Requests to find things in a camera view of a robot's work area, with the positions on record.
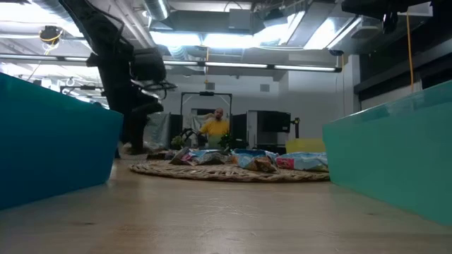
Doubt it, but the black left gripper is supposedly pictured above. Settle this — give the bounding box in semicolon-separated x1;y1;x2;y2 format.
121;90;165;155

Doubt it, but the blue granola bar red label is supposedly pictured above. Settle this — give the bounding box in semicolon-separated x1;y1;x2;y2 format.
275;152;329;173

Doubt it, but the blue orange granola bar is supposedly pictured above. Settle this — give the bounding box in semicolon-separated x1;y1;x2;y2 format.
232;148;280;174

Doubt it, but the grey cover sheet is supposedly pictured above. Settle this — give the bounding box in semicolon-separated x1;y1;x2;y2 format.
143;112;171;150

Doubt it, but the small green plant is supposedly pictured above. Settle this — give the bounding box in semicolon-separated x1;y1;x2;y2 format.
171;135;186;151
218;133;234;149

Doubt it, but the person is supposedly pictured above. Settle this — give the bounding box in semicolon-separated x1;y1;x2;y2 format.
196;107;231;149

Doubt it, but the blue plastic bin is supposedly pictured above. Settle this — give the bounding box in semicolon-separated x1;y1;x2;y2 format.
0;72;124;212

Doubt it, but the round woven straw mat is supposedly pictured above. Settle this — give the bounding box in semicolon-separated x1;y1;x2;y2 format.
129;158;331;183

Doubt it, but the long ceiling light bar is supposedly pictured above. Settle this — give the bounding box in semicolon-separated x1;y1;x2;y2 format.
0;52;343;73

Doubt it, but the black equipment cabinet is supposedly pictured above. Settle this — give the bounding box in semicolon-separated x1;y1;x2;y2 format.
231;109;292;150

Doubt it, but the yellow plastic bin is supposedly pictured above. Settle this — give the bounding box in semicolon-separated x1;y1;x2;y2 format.
285;138;326;155

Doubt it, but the teal plastic bin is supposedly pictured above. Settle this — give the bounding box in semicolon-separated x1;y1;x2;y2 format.
321;79;452;226

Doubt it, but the black metal frame stand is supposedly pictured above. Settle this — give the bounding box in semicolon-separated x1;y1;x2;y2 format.
180;91;233;149

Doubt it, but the silver ventilation duct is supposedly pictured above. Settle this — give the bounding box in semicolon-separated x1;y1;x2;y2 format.
142;0;171;21

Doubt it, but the yellow cord reel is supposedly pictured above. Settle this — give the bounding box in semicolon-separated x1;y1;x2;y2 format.
37;25;65;47

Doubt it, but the yellow hanging cable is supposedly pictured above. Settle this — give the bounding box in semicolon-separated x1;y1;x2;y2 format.
405;13;415;93

